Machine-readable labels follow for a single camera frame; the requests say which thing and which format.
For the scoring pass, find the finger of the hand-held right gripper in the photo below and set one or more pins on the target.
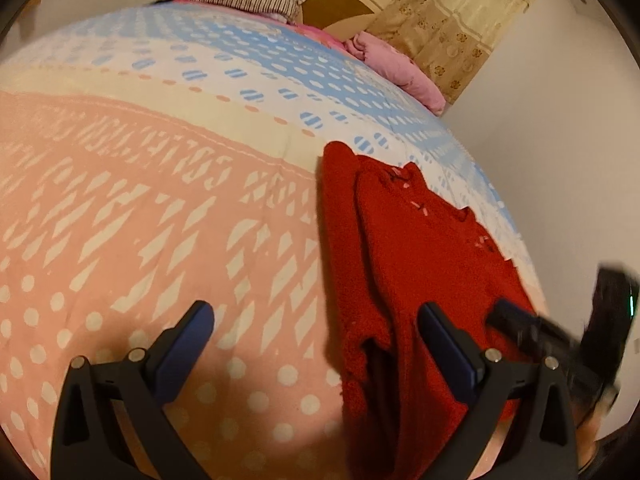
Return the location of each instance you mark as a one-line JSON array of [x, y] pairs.
[[515, 322]]

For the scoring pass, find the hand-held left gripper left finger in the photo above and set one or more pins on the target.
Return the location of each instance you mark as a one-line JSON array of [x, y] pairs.
[[182, 345]]

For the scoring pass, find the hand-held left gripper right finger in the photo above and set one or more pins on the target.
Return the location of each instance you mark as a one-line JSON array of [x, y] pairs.
[[450, 350]]

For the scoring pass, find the red knitted sweater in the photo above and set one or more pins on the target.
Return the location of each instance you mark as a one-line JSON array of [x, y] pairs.
[[415, 260]]

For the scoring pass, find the pink and blue dotted blanket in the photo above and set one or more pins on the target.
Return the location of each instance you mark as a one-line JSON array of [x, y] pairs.
[[175, 185]]

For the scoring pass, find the pink pillow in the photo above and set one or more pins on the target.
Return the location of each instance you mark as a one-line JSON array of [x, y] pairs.
[[395, 67]]

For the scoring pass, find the beige patterned curtain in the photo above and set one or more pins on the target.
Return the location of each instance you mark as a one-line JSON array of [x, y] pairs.
[[450, 15]]

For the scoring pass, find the dark cloth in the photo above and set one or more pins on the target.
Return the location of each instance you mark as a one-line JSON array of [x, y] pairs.
[[160, 2]]

